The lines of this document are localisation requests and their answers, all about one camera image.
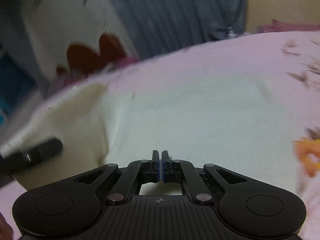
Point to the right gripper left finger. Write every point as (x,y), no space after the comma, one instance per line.
(136,174)

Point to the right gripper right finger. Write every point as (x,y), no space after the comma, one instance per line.
(184,173)

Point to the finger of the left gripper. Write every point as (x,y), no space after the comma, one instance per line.
(22,160)

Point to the pale green knit sweater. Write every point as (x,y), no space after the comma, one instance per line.
(234,123)

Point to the blue grey left curtain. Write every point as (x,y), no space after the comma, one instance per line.
(16,42)

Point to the blue grey curtain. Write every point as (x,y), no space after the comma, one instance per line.
(158,27)
(16,42)

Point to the red heart shaped headboard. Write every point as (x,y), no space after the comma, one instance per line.
(84,60)

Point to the blue grey centre curtain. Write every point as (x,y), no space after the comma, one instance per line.
(158,27)

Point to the magenta pillow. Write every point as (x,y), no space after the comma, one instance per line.
(277,26)

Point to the cream round headboard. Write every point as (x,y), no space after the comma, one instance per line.
(262,12)

